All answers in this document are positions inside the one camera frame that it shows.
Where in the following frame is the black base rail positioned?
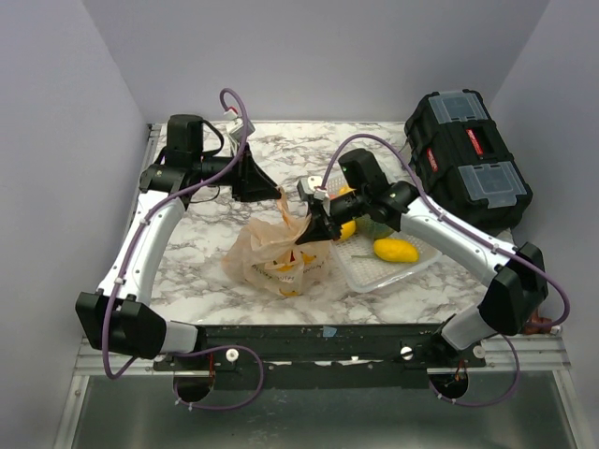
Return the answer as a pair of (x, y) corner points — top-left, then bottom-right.
(153, 324), (486, 390)

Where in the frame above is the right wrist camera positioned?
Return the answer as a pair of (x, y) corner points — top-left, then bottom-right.
(297, 176), (329, 202)

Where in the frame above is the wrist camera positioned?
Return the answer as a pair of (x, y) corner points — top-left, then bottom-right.
(226, 117), (244, 156)
(297, 176), (329, 202)

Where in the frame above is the aluminium frame rail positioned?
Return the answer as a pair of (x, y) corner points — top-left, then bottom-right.
(482, 335), (571, 371)

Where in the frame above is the orange banana-print plastic bag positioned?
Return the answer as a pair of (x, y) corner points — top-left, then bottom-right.
(222, 189), (330, 297)

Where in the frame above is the yellow lemon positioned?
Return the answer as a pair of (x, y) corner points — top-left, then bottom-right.
(339, 220), (357, 241)

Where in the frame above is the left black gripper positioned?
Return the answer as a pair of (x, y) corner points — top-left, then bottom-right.
(193, 141), (282, 202)

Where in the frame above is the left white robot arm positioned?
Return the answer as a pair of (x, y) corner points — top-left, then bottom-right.
(76, 109), (281, 369)

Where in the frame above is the brass pipe fitting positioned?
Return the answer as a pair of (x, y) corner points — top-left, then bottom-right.
(521, 314), (562, 336)

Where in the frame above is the green netted melon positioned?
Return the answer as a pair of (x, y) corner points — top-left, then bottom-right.
(356, 215), (394, 239)

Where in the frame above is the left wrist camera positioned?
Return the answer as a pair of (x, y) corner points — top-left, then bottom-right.
(226, 117), (244, 156)

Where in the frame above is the black tool box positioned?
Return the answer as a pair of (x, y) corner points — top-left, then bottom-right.
(404, 89), (533, 235)

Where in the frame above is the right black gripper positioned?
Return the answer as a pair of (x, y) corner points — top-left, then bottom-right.
(294, 189), (368, 245)

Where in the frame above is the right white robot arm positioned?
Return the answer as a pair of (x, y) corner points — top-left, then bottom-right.
(297, 149), (548, 367)

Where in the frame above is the white plastic basket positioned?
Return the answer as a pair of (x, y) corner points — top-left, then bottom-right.
(325, 175), (444, 295)

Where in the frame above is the pale yellow round fruit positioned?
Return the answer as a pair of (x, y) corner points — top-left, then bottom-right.
(338, 185), (354, 196)

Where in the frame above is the yellow mango back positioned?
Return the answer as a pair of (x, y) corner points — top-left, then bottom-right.
(373, 239), (419, 264)

